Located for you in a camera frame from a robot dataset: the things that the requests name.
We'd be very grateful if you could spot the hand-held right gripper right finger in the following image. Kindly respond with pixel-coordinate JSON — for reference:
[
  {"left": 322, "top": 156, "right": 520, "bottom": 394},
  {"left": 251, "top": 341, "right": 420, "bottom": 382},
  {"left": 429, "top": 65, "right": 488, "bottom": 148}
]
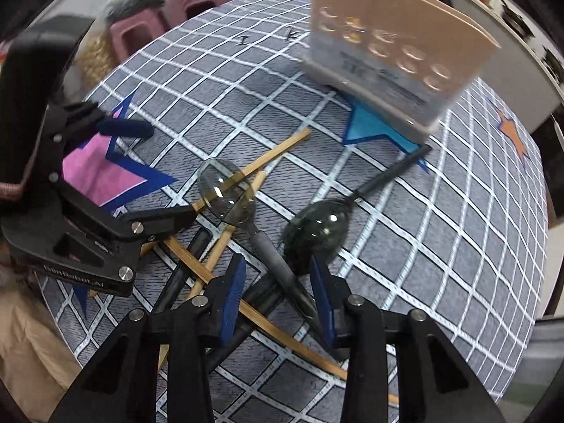
[{"left": 308, "top": 256, "right": 507, "bottom": 423}]

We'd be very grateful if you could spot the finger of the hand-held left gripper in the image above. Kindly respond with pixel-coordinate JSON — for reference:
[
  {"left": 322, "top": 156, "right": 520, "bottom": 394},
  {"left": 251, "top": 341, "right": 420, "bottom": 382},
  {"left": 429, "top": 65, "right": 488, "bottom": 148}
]
[
  {"left": 57, "top": 189, "right": 197, "bottom": 257},
  {"left": 48, "top": 101, "right": 155, "bottom": 159}
]

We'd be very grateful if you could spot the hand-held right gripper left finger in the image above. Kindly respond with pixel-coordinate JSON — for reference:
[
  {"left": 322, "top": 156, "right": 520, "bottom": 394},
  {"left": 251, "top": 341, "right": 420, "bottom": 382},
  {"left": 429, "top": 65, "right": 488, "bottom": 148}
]
[{"left": 48, "top": 253, "right": 247, "bottom": 423}]

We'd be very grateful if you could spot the clear spoon with black handle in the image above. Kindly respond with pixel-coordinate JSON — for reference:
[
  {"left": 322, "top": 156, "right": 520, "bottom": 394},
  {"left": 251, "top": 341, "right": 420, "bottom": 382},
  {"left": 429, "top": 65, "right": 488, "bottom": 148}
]
[{"left": 197, "top": 157, "right": 347, "bottom": 360}]

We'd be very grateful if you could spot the dark smoky spoon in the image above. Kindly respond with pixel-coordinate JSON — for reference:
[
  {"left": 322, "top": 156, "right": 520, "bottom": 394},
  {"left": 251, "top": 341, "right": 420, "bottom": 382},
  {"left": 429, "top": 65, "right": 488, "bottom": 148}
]
[{"left": 282, "top": 145, "right": 433, "bottom": 276}]

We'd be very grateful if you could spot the beige plastic utensil holder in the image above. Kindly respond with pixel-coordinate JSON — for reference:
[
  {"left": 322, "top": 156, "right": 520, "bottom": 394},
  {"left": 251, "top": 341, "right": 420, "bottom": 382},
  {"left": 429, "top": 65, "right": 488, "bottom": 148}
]
[{"left": 302, "top": 0, "right": 502, "bottom": 142}]

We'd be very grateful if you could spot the pink star sticker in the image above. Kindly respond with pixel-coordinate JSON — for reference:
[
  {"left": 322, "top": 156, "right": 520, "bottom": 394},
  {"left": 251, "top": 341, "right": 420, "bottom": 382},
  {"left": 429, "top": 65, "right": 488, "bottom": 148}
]
[{"left": 62, "top": 94, "right": 178, "bottom": 318}]

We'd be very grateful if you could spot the clear bag of yellow pieces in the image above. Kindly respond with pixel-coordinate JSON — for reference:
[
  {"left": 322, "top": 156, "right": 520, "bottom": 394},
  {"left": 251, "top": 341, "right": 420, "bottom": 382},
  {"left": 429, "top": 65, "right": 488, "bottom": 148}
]
[{"left": 77, "top": 26, "right": 119, "bottom": 95}]

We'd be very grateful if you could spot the dark grey bag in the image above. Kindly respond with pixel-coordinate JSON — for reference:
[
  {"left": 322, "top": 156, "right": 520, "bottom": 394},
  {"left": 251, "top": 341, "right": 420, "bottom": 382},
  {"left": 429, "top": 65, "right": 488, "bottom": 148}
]
[{"left": 106, "top": 0, "right": 165, "bottom": 25}]

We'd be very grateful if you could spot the blue star sticker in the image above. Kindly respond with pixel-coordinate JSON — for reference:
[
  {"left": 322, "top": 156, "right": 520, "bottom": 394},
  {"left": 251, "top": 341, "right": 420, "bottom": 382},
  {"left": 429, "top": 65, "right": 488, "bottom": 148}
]
[{"left": 343, "top": 97, "right": 430, "bottom": 172}]

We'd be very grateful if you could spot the orange star sticker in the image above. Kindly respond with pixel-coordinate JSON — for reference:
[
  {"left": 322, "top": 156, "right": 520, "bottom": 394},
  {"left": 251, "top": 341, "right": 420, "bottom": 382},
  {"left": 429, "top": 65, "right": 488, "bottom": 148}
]
[{"left": 496, "top": 108, "right": 529, "bottom": 160}]

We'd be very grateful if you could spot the white kitchen counter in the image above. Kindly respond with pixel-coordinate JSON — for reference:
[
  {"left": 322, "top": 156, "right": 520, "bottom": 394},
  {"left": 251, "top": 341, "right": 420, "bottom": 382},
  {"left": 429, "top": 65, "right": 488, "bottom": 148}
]
[{"left": 443, "top": 0, "right": 564, "bottom": 136}]

